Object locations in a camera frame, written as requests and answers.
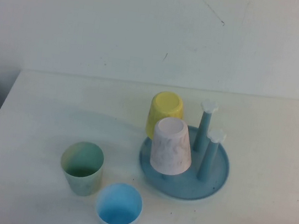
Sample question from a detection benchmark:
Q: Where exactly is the pink marbled plastic cup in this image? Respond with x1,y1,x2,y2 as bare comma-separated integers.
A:
147,115,198,178

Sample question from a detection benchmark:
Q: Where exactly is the yellow plastic cup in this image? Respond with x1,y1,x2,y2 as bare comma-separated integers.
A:
144,89,188,143

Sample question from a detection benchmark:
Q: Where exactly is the blue cup stand with pegs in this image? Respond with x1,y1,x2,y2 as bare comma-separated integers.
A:
134,93,239,206

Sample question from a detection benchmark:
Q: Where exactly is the green marbled plastic cup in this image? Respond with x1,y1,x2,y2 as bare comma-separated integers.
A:
56,138,106,199

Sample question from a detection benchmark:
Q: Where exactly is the blue plastic cup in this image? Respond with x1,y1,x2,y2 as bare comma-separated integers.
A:
92,179,146,224

